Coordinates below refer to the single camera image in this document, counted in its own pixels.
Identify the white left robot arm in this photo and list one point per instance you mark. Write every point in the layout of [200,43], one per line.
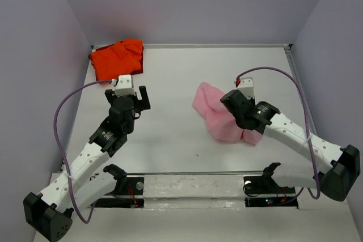
[51,211]

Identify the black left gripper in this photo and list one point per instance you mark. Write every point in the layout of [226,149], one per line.
[141,105]

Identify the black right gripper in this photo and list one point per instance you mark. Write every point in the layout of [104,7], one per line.
[252,100]

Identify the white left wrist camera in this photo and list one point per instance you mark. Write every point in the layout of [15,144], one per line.
[123,85]

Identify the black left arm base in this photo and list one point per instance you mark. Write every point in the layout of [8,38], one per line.
[125,196]

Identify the pink t shirt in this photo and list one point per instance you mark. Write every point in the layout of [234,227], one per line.
[219,122]

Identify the orange t shirt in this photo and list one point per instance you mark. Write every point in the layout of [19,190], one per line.
[117,59]

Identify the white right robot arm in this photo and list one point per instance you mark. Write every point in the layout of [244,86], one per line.
[334,168]

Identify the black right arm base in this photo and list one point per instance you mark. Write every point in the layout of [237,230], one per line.
[261,192]

